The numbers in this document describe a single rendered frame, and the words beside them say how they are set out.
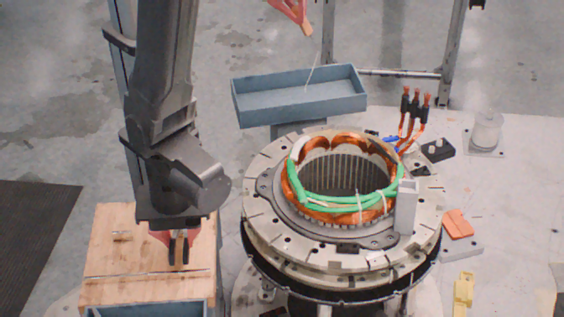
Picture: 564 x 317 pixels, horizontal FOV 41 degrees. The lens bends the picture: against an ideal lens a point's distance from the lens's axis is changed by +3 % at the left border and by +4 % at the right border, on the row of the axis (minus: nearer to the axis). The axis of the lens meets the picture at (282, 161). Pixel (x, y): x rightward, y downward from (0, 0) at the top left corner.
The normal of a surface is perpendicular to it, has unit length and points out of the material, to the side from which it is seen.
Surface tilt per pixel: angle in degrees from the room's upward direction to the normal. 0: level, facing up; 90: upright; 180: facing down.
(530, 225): 0
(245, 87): 90
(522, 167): 0
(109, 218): 0
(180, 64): 107
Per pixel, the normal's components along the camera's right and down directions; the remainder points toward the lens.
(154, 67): -0.66, 0.51
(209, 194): 0.72, 0.47
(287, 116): 0.21, 0.66
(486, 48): -0.01, -0.73
